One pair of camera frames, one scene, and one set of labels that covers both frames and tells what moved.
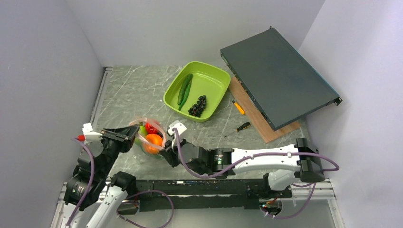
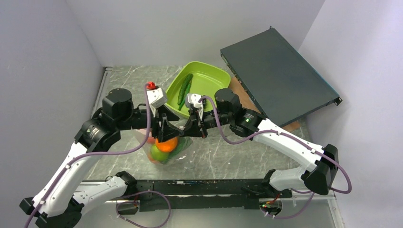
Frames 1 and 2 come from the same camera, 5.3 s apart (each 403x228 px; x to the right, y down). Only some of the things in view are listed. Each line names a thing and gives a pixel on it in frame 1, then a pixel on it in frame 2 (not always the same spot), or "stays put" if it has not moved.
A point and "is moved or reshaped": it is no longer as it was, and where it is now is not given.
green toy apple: [141, 130] to [158, 155]
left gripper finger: [128, 133] to [166, 132]
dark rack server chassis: [279, 82] stays put
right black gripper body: [201, 172] to [215, 118]
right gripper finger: [170, 154] to [194, 128]
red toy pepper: [150, 129] is moved or reshaped
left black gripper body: [113, 147] to [139, 118]
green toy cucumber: [183, 88] stays put
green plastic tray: [206, 80] stays put
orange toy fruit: [153, 143] is moved or reshaped
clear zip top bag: [151, 137] is moved or reshaped
